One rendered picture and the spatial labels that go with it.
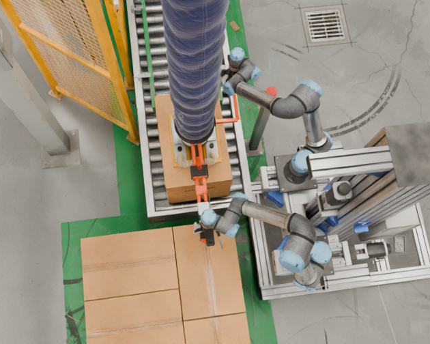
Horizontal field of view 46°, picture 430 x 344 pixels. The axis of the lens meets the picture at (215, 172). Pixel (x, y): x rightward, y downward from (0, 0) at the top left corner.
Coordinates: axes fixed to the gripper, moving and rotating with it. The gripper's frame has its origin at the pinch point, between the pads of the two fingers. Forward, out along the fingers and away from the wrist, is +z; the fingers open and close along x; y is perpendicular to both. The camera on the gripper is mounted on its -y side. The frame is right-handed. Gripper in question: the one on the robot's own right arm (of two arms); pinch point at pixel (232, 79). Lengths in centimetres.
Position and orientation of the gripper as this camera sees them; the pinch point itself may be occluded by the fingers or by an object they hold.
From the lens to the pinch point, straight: 308.6
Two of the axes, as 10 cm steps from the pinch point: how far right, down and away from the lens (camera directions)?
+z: -0.4, 2.8, 9.6
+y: 1.2, 9.5, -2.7
